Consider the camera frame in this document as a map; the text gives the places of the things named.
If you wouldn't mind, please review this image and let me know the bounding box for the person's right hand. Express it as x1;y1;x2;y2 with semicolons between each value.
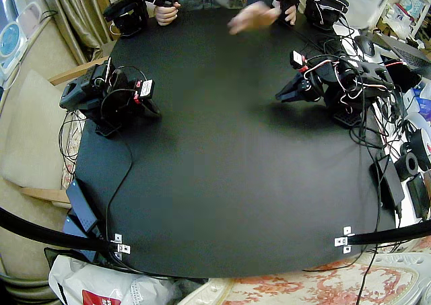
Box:
154;2;182;26

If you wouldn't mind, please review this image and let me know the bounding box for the person's left hand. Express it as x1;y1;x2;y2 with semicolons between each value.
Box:
227;0;282;36

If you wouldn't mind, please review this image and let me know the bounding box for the black computer mouse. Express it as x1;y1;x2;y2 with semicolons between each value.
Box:
354;34;376;57

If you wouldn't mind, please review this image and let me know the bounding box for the black table mat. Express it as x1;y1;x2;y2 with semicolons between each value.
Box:
72;7;397;279

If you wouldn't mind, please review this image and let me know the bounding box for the beige curtain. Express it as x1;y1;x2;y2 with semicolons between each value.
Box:
36;0;117;67

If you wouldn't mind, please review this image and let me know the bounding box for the grey laptop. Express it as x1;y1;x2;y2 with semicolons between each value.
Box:
372;31;431;73

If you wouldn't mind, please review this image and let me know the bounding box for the beige wooden armchair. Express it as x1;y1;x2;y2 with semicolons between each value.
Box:
0;13;110;281

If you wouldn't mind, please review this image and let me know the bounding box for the blue tissue pack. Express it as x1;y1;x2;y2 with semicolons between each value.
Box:
411;81;431;112

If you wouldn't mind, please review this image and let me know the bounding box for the black power adapter blue light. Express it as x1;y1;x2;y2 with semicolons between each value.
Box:
65;178;99;232
62;213;94;239

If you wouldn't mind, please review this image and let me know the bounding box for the black white filament spool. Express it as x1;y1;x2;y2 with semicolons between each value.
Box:
402;112;431;171

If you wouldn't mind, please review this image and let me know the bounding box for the black tape roll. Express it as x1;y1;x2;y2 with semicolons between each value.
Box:
394;151;421;181

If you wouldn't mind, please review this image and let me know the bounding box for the black flat power brick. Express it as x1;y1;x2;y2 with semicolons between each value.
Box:
370;155;405;212

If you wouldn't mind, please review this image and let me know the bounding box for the pink white plastic case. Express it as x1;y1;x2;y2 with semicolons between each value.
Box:
15;1;44;30

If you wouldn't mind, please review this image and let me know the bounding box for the white blue fan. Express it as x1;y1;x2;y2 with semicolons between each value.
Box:
0;20;28;81

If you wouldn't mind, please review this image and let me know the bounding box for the small black box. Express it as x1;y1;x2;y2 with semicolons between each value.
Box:
405;174;431;219

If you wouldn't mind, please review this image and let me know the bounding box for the white plastic bag red print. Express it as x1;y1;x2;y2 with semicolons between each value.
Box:
48;254;178;305

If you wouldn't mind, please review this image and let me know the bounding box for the floral cream cloth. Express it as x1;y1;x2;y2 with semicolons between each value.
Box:
178;249;431;305

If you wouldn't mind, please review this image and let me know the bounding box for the follower wrist camera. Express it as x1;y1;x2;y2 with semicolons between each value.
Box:
289;50;306;71
137;78;156;100

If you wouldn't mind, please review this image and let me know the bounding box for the black cable across mat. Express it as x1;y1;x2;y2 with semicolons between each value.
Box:
275;18;326;52

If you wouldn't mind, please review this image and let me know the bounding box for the thin black looped cable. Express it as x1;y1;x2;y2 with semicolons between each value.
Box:
58;111;87;178

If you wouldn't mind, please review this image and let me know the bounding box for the long black power cable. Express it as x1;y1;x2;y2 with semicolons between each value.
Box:
105;129;135;249

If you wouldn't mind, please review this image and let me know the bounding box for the black frame bar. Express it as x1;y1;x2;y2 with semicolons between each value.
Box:
0;206;117;252
348;219;431;246

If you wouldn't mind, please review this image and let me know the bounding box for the black cable over floral cloth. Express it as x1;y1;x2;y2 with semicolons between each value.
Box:
356;249;378;305

